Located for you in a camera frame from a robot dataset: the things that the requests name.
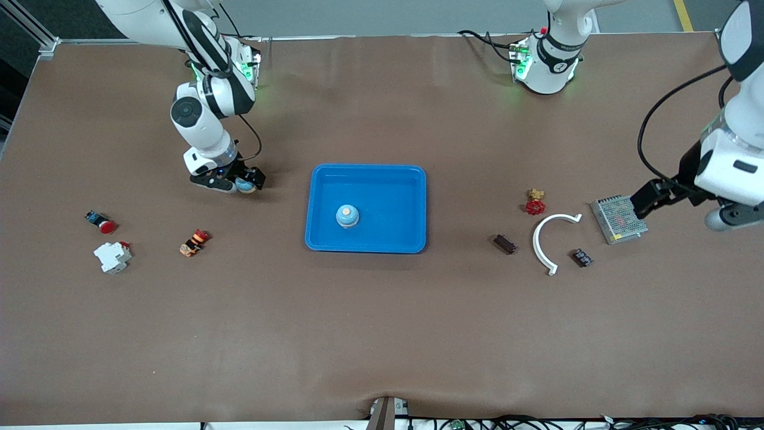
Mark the silver perforated metal power supply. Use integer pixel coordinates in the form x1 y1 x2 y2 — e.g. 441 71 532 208
590 194 649 245

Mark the red mushroom button orange body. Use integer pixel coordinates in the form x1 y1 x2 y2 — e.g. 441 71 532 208
179 229 211 258

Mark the white base connector box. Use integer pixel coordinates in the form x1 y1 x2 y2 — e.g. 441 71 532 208
509 39 533 82
239 51 263 91

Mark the red push button blue body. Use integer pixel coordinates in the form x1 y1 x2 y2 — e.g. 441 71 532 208
84 210 118 235

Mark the blue plastic tray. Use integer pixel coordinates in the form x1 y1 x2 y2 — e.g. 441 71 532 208
304 164 428 254

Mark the white circuit breaker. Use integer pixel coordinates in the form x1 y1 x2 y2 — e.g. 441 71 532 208
93 241 133 275

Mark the brown table cover sheet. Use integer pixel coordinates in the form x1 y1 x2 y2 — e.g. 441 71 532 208
0 33 764 422

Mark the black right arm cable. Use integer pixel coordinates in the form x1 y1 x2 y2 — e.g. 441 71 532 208
161 0 263 163

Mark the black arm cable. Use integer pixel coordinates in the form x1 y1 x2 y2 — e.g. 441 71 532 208
636 63 736 187
161 0 263 163

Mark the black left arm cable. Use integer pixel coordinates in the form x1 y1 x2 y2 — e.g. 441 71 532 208
636 63 736 187

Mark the white curved plastic bracket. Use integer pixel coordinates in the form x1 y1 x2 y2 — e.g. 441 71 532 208
532 213 583 277

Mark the aluminium table edge rail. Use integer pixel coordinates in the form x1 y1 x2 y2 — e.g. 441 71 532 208
57 33 726 45

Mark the black cable bundle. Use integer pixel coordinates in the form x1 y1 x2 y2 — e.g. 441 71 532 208
409 414 764 430

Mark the black base cable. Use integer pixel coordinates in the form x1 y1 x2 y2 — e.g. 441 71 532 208
457 29 519 64

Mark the brown grey camera mount bracket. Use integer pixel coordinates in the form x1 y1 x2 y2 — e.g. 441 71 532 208
365 396 410 430

